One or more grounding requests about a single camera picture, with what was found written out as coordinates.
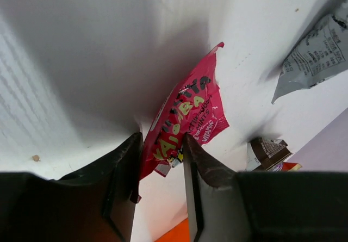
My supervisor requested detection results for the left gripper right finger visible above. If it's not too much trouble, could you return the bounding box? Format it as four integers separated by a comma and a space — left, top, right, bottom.
183, 134, 347, 241

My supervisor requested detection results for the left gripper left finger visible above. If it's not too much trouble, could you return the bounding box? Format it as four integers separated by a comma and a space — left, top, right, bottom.
1, 133, 143, 241

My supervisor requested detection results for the red candy packet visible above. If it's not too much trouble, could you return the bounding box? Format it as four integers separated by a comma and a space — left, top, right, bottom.
129, 42, 229, 203

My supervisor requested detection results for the silver candy wrapper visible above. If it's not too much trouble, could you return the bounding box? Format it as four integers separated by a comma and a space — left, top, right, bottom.
271, 1, 347, 103

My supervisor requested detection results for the orange paper bag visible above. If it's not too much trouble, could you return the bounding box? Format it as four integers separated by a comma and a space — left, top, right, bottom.
156, 218, 190, 242

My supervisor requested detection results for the purple M&M's packet upper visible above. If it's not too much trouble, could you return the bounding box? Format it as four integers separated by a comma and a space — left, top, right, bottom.
246, 137, 302, 171

